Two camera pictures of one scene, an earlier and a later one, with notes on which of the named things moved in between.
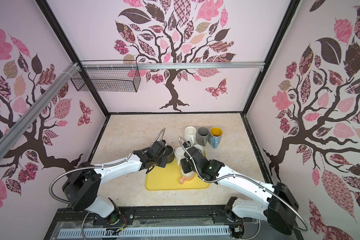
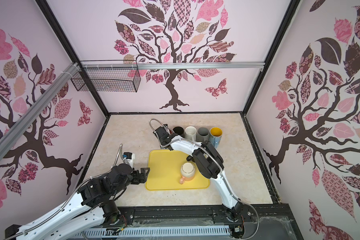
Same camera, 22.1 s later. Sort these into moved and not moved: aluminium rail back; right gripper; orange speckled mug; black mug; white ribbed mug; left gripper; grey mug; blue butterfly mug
Moved: right gripper; left gripper; black mug
Not moved: grey mug; blue butterfly mug; orange speckled mug; white ribbed mug; aluminium rail back
